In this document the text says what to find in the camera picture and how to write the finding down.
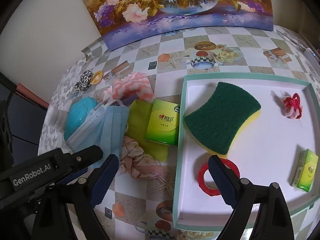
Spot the pink fabric scrunchie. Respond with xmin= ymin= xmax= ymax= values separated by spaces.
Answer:
xmin=117 ymin=136 xmax=164 ymax=179

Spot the blue surgical face mask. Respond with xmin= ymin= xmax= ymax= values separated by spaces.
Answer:
xmin=66 ymin=100 xmax=130 ymax=168

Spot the lime green cloth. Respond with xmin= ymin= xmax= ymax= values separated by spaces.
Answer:
xmin=125 ymin=99 xmax=169 ymax=162

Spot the large green tissue pack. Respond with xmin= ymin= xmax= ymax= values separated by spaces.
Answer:
xmin=145 ymin=99 xmax=180 ymax=146

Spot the black white leopard scrunchie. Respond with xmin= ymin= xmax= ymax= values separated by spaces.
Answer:
xmin=74 ymin=70 xmax=93 ymax=91

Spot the pink white fuzzy cloth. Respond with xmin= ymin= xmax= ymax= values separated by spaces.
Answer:
xmin=97 ymin=72 xmax=155 ymax=103

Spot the small green tissue pack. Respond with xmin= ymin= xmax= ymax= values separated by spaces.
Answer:
xmin=291 ymin=149 xmax=318 ymax=192

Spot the white tray with teal rim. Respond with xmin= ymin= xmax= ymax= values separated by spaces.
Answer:
xmin=172 ymin=73 xmax=319 ymax=231

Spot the white pill bottle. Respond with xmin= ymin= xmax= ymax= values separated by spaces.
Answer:
xmin=44 ymin=106 xmax=68 ymax=127

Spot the turquoise plastic container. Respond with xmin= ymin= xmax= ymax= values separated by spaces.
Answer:
xmin=64 ymin=97 xmax=97 ymax=141

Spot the checkered patterned tablecloth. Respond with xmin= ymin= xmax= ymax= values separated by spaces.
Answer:
xmin=50 ymin=25 xmax=319 ymax=239

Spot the green yellow scrub sponge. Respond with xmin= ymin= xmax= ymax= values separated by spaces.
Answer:
xmin=183 ymin=82 xmax=261 ymax=155

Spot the floral painting canvas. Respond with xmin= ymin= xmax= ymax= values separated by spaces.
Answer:
xmin=83 ymin=0 xmax=273 ymax=51

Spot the red hair tie ring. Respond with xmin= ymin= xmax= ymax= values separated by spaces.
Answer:
xmin=197 ymin=158 xmax=241 ymax=197

